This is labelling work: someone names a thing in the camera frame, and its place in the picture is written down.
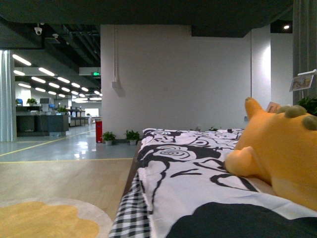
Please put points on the orange plush dinosaur toy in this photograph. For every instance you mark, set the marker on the orange plush dinosaur toy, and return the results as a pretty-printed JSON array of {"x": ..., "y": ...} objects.
[{"x": 281, "y": 149}]

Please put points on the small potted plant right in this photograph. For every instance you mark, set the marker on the small potted plant right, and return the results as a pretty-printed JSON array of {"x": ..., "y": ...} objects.
[{"x": 132, "y": 136}]

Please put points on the small potted plant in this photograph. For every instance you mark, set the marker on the small potted plant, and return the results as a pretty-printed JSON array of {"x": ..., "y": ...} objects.
[
  {"x": 108, "y": 138},
  {"x": 132, "y": 136}
]

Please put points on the small potted plant left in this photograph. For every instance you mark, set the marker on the small potted plant left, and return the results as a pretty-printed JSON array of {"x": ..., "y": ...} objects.
[{"x": 108, "y": 138}]

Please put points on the red fire extinguisher cabinet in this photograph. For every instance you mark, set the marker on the red fire extinguisher cabinet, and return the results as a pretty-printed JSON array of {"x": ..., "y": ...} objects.
[{"x": 99, "y": 131}]

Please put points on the black and white patterned duvet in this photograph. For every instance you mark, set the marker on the black and white patterned duvet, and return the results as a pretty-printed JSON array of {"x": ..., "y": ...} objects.
[{"x": 189, "y": 194}]

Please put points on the black white checkered sheet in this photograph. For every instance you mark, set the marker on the black white checkered sheet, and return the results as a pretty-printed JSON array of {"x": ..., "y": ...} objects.
[{"x": 131, "y": 220}]

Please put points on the paper hang tag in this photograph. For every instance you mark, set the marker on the paper hang tag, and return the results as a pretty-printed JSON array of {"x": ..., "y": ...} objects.
[{"x": 273, "y": 107}]

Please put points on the dark reception counter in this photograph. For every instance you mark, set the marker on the dark reception counter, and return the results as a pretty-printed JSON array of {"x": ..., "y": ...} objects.
[{"x": 42, "y": 125}]

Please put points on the hanging picture card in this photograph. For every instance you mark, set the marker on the hanging picture card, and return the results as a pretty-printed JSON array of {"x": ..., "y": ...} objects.
[{"x": 301, "y": 82}]

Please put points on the grey curtain left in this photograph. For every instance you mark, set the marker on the grey curtain left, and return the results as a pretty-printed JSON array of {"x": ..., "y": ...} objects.
[{"x": 7, "y": 98}]

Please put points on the large green potted plant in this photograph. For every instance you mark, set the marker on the large green potted plant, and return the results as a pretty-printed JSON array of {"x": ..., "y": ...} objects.
[{"x": 310, "y": 104}]

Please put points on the yellow and beige round rug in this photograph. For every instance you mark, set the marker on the yellow and beige round rug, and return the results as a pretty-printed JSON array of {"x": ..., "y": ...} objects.
[{"x": 52, "y": 218}]

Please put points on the white wall conduit box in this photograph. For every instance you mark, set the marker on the white wall conduit box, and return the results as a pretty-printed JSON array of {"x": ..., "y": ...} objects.
[{"x": 116, "y": 85}]

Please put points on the wooden bed frame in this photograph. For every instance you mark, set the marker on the wooden bed frame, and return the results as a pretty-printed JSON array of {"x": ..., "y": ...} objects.
[{"x": 133, "y": 170}]

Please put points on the white security camera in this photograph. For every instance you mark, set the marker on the white security camera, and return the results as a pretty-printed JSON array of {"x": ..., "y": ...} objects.
[{"x": 38, "y": 30}]

